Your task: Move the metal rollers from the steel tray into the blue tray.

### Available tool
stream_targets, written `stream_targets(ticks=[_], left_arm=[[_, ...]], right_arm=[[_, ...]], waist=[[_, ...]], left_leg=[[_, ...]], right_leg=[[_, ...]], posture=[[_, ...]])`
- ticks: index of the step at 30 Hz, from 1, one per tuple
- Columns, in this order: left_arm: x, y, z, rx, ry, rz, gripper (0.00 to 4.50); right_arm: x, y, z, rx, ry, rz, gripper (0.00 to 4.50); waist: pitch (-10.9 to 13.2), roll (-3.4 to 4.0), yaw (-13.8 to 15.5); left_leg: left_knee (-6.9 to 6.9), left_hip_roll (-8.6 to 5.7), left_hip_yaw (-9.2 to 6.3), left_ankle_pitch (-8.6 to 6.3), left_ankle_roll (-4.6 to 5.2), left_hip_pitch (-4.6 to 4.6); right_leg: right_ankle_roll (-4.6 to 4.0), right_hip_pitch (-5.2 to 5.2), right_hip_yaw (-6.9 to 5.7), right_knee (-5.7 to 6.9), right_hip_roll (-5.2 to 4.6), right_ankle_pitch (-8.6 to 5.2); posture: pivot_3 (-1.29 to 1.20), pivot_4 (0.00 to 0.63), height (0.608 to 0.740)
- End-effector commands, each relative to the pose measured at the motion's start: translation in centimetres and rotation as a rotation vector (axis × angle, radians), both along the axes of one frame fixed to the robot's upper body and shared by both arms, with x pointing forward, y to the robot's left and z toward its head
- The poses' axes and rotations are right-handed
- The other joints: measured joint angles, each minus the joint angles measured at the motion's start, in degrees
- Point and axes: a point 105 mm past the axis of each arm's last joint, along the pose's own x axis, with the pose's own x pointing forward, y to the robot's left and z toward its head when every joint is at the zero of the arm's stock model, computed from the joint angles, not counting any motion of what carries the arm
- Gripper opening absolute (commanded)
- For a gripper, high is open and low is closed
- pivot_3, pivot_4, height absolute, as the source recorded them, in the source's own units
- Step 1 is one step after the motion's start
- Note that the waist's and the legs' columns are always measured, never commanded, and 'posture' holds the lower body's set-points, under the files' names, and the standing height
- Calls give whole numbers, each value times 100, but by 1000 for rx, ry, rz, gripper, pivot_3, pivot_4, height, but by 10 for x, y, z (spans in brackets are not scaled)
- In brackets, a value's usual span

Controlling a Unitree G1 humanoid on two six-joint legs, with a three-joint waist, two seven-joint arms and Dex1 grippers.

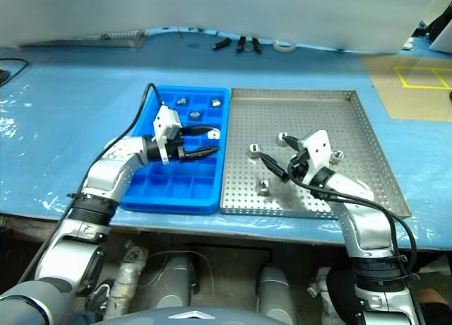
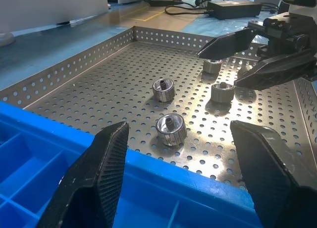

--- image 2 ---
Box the large white backdrop panel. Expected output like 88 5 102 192
0 0 109 33

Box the metal nut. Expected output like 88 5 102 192
203 58 223 74
152 78 176 103
155 113 188 147
211 82 235 104

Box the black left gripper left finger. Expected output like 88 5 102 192
37 121 130 228

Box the slim black power adapter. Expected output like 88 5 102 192
148 0 184 7

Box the looped black cable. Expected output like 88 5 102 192
164 4 211 17

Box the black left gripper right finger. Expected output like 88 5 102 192
229 120 317 228

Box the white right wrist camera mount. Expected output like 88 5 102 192
278 0 317 17

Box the blue compartment tray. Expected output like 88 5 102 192
0 101 263 228

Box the brown cardboard sheet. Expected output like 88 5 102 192
91 1 206 39

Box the metal nut compartment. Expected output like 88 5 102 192
239 64 253 76

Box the perforated metal tray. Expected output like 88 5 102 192
0 25 317 191

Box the large black power adapter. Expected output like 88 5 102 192
207 1 263 20

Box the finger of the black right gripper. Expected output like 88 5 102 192
233 49 317 90
197 29 256 59

